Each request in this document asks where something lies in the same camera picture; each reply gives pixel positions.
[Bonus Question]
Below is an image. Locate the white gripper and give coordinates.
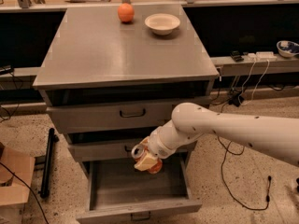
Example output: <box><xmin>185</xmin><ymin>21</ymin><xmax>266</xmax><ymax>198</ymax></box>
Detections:
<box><xmin>134</xmin><ymin>126</ymin><xmax>176</xmax><ymax>171</ymax></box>

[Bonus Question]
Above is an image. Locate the red coke can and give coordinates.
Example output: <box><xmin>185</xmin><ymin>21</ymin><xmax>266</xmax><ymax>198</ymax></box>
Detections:
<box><xmin>131</xmin><ymin>143</ymin><xmax>163</xmax><ymax>175</ymax></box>

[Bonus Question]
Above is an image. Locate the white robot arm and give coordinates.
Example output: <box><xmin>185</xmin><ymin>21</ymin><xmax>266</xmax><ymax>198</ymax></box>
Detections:
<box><xmin>132</xmin><ymin>103</ymin><xmax>299</xmax><ymax>174</ymax></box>

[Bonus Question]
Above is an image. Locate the grey top drawer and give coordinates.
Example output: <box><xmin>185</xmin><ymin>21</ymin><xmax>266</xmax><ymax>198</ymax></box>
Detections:
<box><xmin>47</xmin><ymin>96</ymin><xmax>211</xmax><ymax>133</ymax></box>

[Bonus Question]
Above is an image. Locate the grey drawer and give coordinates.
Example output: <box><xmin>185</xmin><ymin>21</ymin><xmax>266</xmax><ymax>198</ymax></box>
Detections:
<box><xmin>47</xmin><ymin>96</ymin><xmax>211</xmax><ymax>133</ymax></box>
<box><xmin>77</xmin><ymin>154</ymin><xmax>202</xmax><ymax>224</ymax></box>
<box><xmin>66</xmin><ymin>133</ymin><xmax>199</xmax><ymax>162</ymax></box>

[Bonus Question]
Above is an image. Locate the grey bottom drawer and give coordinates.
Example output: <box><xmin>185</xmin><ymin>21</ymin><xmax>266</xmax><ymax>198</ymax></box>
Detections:
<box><xmin>77</xmin><ymin>154</ymin><xmax>202</xmax><ymax>224</ymax></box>

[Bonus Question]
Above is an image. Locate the grey middle drawer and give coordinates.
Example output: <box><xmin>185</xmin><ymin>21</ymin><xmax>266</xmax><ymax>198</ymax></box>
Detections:
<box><xmin>66</xmin><ymin>133</ymin><xmax>199</xmax><ymax>162</ymax></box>

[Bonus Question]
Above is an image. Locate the grey drawer cabinet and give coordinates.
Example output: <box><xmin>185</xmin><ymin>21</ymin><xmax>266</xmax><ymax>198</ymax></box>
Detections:
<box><xmin>32</xmin><ymin>4</ymin><xmax>220</xmax><ymax>224</ymax></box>

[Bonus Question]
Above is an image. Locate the black tube on floor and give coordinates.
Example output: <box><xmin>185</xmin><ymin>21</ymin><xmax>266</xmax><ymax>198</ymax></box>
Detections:
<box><xmin>40</xmin><ymin>128</ymin><xmax>59</xmax><ymax>199</ymax></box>

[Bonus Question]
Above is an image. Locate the black power adapter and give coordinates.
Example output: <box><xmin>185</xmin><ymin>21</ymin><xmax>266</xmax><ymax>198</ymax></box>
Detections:
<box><xmin>229</xmin><ymin>94</ymin><xmax>244</xmax><ymax>107</ymax></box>

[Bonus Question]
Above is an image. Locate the white ceramic bowl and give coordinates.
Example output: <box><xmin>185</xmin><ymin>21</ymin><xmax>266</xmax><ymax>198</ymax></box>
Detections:
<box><xmin>145</xmin><ymin>13</ymin><xmax>180</xmax><ymax>35</ymax></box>

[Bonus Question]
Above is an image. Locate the black remote on ledge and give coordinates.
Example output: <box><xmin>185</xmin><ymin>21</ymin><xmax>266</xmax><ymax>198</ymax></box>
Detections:
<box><xmin>231</xmin><ymin>50</ymin><xmax>244</xmax><ymax>63</ymax></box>

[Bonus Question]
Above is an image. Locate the cardboard box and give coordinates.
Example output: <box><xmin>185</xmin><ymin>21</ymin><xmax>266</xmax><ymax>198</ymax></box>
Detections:
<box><xmin>0</xmin><ymin>143</ymin><xmax>35</xmax><ymax>224</ymax></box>

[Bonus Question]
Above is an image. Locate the orange fruit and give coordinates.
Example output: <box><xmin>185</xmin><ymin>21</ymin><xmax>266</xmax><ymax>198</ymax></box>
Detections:
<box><xmin>118</xmin><ymin>3</ymin><xmax>135</xmax><ymax>22</ymax></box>

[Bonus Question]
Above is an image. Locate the white power strip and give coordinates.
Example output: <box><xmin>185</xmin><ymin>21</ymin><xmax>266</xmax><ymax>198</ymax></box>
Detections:
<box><xmin>248</xmin><ymin>51</ymin><xmax>277</xmax><ymax>61</ymax></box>

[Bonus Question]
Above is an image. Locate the blue white patterned bowl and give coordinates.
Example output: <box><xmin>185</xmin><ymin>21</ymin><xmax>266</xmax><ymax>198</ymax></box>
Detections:
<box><xmin>277</xmin><ymin>40</ymin><xmax>299</xmax><ymax>58</ymax></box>

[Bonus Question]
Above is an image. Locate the black floor cable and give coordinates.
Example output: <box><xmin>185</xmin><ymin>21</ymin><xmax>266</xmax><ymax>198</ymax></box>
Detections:
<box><xmin>217</xmin><ymin>102</ymin><xmax>273</xmax><ymax>212</ymax></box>

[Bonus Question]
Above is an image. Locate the black cable over box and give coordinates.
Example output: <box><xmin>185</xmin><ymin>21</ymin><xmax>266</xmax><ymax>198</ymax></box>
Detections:
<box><xmin>0</xmin><ymin>161</ymin><xmax>50</xmax><ymax>224</ymax></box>

